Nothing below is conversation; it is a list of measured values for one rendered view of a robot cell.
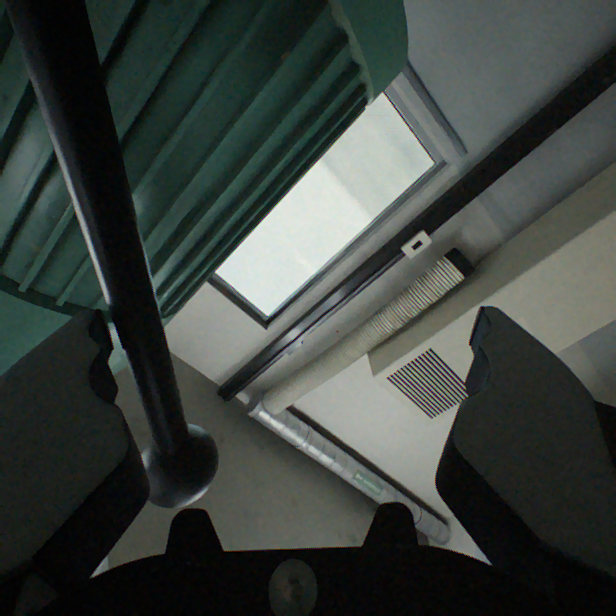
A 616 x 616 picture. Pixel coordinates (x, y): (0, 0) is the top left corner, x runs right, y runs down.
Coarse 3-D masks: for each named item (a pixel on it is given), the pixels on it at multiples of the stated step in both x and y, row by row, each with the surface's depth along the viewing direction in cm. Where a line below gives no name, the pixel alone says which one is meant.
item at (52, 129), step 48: (48, 0) 6; (48, 48) 6; (48, 96) 7; (96, 96) 7; (96, 144) 7; (96, 192) 8; (96, 240) 8; (144, 288) 9; (144, 336) 10; (144, 384) 11; (192, 432) 14; (192, 480) 13
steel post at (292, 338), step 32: (608, 64) 117; (576, 96) 122; (544, 128) 127; (512, 160) 133; (448, 192) 142; (480, 192) 139; (416, 224) 146; (384, 256) 154; (352, 288) 162; (320, 320) 170; (288, 352) 182; (224, 384) 200
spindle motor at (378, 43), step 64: (0, 0) 10; (128, 0) 10; (192, 0) 11; (256, 0) 11; (320, 0) 11; (384, 0) 12; (0, 64) 12; (128, 64) 11; (192, 64) 12; (256, 64) 12; (320, 64) 13; (384, 64) 15; (0, 128) 12; (128, 128) 12; (192, 128) 13; (256, 128) 14; (320, 128) 16; (0, 192) 13; (64, 192) 14; (192, 192) 15; (256, 192) 17; (0, 256) 15; (64, 256) 15; (192, 256) 18; (0, 320) 16; (64, 320) 17
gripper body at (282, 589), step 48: (192, 528) 4; (384, 528) 5; (96, 576) 4; (144, 576) 4; (192, 576) 4; (240, 576) 4; (288, 576) 4; (336, 576) 4; (384, 576) 4; (432, 576) 4; (480, 576) 4
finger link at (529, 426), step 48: (480, 336) 10; (528, 336) 9; (480, 384) 8; (528, 384) 7; (576, 384) 7; (480, 432) 6; (528, 432) 6; (576, 432) 6; (480, 480) 5; (528, 480) 5; (576, 480) 5; (480, 528) 6; (528, 528) 5; (576, 528) 5
